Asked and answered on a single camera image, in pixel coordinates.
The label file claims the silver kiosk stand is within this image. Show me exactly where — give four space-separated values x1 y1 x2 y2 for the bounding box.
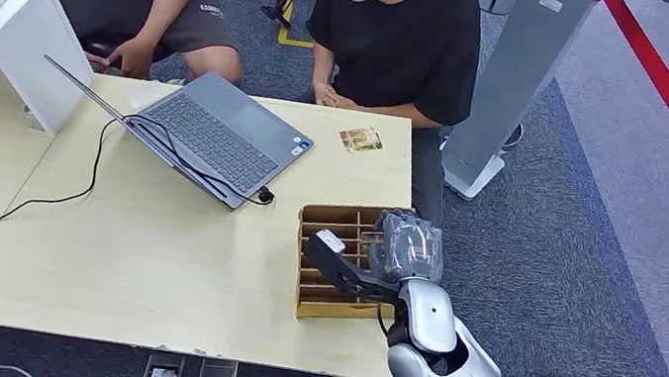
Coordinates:
435 0 603 217

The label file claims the person's left hand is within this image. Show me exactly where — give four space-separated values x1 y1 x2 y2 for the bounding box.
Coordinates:
332 93 364 114
105 32 157 82

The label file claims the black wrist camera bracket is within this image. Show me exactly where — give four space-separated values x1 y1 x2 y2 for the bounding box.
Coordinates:
299 226 411 309

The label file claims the floor power socket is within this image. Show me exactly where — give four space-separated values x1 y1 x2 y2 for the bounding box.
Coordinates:
142 349 188 377

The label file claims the black laptop cable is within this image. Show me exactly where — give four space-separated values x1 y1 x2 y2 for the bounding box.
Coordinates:
0 94 285 269

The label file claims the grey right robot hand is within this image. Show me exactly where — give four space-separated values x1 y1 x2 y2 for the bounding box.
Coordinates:
363 205 452 291

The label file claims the person's right hand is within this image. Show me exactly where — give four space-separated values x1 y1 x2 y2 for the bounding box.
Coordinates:
310 80 342 109

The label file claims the yellow floor tape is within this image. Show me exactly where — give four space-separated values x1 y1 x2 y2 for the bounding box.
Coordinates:
275 0 323 51

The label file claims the person in black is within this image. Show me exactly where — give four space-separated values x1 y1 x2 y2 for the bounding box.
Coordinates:
276 0 490 231

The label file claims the grey open laptop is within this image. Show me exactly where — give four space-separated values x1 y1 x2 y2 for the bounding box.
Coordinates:
24 47 325 222

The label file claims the cardboard divider box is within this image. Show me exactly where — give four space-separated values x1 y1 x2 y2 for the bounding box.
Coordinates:
283 192 419 334

